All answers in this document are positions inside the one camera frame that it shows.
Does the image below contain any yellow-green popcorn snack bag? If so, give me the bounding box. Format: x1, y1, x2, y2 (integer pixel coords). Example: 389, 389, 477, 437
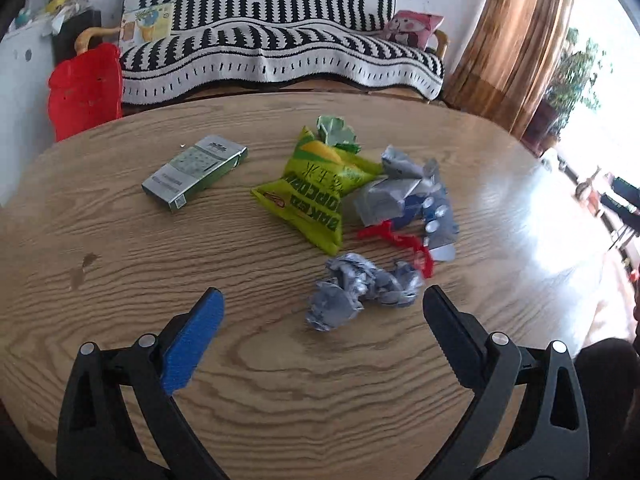
250, 127, 383, 256

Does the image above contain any silver pill blister pack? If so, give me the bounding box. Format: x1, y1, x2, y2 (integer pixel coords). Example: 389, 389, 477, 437
420, 183, 459, 262

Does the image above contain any crumpled grey paper ball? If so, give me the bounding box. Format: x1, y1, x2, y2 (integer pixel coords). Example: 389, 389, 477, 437
306, 252, 424, 332

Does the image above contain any red plastic scrap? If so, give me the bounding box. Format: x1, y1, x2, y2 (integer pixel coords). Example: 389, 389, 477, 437
357, 220, 435, 278

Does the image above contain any grey cigarette box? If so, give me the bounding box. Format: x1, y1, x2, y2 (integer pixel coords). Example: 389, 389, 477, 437
141, 134, 248, 211

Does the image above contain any white blue plastic wrapper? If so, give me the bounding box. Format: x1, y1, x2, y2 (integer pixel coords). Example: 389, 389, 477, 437
354, 145, 442, 226

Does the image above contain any green potted plant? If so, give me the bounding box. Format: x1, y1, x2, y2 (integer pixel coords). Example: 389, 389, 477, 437
521, 27, 613, 157

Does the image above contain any brown curtain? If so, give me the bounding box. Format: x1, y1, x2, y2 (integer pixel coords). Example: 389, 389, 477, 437
444, 0, 574, 139

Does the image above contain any white cabinet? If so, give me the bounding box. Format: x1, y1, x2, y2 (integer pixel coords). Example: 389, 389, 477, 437
1, 21, 75, 204

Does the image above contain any colourful picture book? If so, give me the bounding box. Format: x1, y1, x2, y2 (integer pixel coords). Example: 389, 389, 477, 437
118, 2, 174, 53

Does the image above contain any pink cartoon pillow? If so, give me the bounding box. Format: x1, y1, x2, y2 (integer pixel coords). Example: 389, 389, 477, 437
381, 10, 445, 50

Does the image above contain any black white striped sofa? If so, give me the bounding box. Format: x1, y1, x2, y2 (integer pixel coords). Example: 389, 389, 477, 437
119, 0, 445, 106

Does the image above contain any black side cabinet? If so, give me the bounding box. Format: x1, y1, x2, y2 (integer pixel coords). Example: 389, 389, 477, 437
51, 9, 102, 66

